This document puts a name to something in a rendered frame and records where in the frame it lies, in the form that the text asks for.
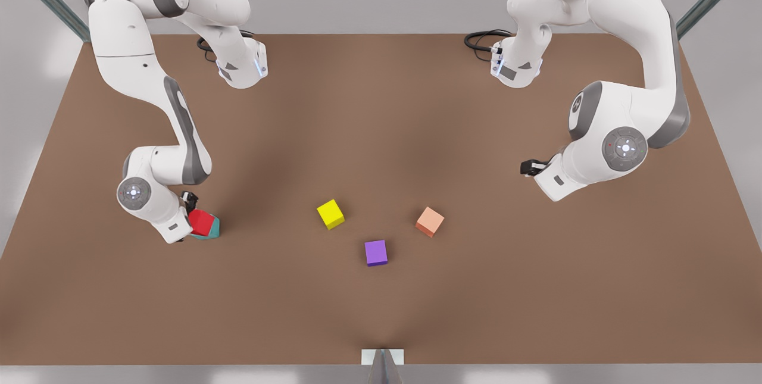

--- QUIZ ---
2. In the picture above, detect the yellow wooden cube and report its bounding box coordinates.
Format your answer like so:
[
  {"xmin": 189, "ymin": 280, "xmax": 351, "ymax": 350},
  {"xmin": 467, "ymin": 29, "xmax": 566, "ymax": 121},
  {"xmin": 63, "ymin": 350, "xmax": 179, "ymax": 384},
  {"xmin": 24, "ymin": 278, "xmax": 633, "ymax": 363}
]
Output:
[{"xmin": 317, "ymin": 199, "xmax": 345, "ymax": 230}]

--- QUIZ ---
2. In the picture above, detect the red wooden cube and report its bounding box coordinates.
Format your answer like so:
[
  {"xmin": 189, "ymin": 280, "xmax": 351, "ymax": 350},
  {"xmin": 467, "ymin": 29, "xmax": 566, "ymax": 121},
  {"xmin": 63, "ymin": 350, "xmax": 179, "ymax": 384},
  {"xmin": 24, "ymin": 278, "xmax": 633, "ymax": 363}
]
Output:
[{"xmin": 188, "ymin": 210, "xmax": 215, "ymax": 237}]

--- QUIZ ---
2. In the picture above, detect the purple wooden cube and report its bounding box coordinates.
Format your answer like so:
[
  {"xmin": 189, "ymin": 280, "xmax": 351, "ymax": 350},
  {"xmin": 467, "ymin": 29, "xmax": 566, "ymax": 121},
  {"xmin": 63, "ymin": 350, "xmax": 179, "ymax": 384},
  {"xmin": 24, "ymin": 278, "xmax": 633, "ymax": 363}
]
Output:
[{"xmin": 364, "ymin": 240, "xmax": 388, "ymax": 267}]

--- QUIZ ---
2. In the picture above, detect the black cable loop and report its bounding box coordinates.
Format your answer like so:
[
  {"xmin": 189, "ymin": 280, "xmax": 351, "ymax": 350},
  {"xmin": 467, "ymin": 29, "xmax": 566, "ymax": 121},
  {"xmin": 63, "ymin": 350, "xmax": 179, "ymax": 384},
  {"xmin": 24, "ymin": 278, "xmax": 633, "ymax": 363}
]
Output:
[
  {"xmin": 197, "ymin": 30, "xmax": 255, "ymax": 63},
  {"xmin": 464, "ymin": 30, "xmax": 514, "ymax": 63}
]

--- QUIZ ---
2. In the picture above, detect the teal wooden cube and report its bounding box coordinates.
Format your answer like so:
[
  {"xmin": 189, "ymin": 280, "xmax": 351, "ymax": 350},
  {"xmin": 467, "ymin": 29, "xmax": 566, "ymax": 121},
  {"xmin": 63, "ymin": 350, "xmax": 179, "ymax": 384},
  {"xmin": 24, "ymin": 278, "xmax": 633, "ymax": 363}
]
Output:
[{"xmin": 192, "ymin": 217, "xmax": 221, "ymax": 241}]

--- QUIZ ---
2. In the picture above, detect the orange wooden cube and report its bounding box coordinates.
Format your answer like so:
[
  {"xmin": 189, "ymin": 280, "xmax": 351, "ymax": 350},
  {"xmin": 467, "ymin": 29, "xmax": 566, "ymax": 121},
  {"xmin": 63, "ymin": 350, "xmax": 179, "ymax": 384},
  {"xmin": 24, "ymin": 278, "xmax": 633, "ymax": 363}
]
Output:
[{"xmin": 415, "ymin": 207, "xmax": 445, "ymax": 238}]

